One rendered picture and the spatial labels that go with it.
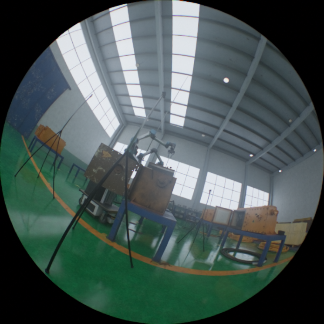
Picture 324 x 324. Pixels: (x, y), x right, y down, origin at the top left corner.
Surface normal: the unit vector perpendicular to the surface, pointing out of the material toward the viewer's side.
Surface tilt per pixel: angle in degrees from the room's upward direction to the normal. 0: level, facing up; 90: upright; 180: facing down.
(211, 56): 180
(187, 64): 180
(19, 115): 90
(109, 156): 90
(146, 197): 90
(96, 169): 90
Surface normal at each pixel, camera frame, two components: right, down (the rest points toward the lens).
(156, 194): -0.05, -0.40
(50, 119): 0.93, 0.32
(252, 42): -0.36, 0.86
